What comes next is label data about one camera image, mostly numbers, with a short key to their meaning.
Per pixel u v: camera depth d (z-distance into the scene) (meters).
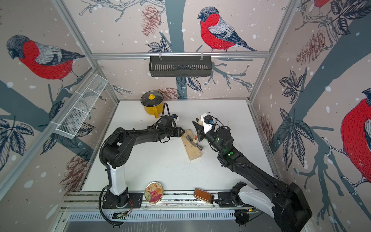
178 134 0.88
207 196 0.71
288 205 0.39
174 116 0.90
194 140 0.83
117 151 0.52
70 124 0.80
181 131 0.92
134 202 0.73
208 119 0.59
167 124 0.80
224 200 0.73
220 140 0.56
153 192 0.73
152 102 1.10
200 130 0.66
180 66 1.06
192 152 0.88
